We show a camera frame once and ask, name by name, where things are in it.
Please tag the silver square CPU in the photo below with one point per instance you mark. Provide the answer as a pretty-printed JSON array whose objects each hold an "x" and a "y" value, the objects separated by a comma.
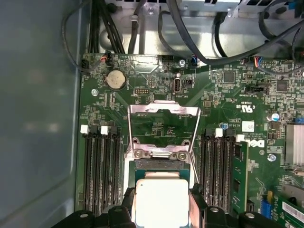
[{"x": 161, "y": 202}]

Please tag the thin metal locking lever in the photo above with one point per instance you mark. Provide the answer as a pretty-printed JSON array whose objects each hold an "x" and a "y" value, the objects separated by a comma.
[{"x": 194, "y": 169}]

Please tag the green RAM stick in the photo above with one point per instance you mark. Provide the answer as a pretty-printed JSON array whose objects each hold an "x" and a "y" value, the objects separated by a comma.
[{"x": 238, "y": 166}]

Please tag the metal socket cover frame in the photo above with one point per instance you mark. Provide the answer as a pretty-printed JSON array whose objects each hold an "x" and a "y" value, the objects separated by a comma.
[{"x": 140, "y": 110}]

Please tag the black open PC case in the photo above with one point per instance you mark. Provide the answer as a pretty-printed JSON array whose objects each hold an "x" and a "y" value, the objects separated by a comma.
[{"x": 35, "y": 95}]

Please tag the silver coin battery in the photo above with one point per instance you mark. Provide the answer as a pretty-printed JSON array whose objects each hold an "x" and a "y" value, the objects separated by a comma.
[{"x": 115, "y": 79}]

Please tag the RAM slot with black clip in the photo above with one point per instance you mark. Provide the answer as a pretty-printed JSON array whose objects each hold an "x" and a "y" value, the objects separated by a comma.
[
  {"x": 116, "y": 166},
  {"x": 226, "y": 166},
  {"x": 98, "y": 166},
  {"x": 206, "y": 166}
]

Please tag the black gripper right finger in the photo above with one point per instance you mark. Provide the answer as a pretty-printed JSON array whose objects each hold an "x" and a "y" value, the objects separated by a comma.
[{"x": 213, "y": 217}]

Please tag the silver finned heatsink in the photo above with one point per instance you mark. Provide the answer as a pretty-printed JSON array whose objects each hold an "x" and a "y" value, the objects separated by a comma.
[{"x": 295, "y": 145}]

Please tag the RAM slot with white clip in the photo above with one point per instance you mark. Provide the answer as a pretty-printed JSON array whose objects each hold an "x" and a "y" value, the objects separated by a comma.
[
  {"x": 216, "y": 166},
  {"x": 88, "y": 166},
  {"x": 107, "y": 166}
]

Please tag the green motherboard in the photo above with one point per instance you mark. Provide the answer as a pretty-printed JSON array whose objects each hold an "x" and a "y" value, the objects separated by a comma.
[{"x": 99, "y": 102}]

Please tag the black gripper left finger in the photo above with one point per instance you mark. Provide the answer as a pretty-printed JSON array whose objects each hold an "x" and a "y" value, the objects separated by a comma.
[{"x": 118, "y": 216}]

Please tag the silver USB port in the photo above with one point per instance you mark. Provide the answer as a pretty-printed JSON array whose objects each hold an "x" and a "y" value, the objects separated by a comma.
[{"x": 177, "y": 85}]

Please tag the CPU socket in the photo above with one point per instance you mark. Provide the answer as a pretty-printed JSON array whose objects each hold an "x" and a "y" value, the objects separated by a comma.
[{"x": 164, "y": 164}]

